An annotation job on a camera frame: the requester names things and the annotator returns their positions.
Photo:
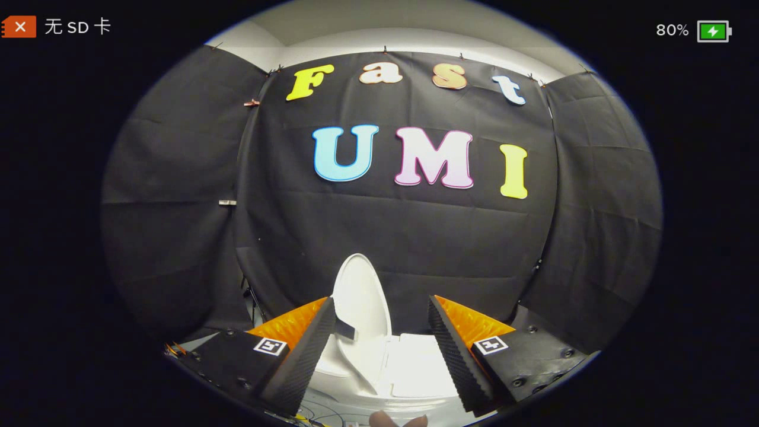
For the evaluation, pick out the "white toilet body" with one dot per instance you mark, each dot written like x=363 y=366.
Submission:
x=421 y=367

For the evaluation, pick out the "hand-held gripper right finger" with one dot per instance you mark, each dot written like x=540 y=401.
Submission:
x=453 y=350

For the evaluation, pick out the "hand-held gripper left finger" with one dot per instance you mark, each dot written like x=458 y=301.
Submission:
x=308 y=350

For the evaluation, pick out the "black tripod stand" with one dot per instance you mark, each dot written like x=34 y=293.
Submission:
x=252 y=296

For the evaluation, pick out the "black backdrop cloth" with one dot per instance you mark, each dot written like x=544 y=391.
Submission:
x=385 y=237

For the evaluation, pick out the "white toilet lid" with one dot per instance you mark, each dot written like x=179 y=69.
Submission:
x=362 y=296

